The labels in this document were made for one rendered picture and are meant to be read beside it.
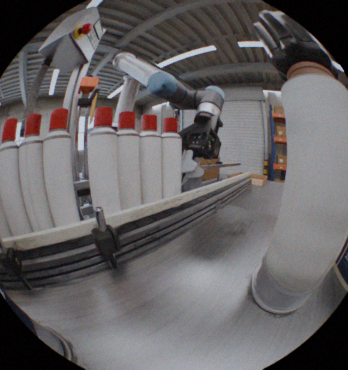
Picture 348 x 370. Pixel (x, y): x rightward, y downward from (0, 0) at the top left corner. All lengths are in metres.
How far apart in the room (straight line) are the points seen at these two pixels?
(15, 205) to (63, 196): 0.09
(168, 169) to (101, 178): 0.14
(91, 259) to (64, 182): 0.12
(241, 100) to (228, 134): 1.33
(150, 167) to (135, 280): 0.20
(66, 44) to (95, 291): 0.44
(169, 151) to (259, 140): 4.22
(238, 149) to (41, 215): 4.48
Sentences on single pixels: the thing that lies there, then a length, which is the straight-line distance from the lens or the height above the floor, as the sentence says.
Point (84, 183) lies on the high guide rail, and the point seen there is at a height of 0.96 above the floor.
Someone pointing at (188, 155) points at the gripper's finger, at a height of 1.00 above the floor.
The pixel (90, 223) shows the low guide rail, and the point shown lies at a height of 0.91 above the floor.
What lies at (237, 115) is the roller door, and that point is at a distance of 4.68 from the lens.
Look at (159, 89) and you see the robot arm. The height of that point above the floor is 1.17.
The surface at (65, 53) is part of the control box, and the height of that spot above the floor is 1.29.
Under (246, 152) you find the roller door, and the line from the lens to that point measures 4.44.
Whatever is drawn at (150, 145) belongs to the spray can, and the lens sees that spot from 0.26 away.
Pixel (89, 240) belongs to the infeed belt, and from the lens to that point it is 0.23.
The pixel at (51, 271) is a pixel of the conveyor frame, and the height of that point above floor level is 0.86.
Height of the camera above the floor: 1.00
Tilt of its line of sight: 13 degrees down
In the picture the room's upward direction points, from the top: straight up
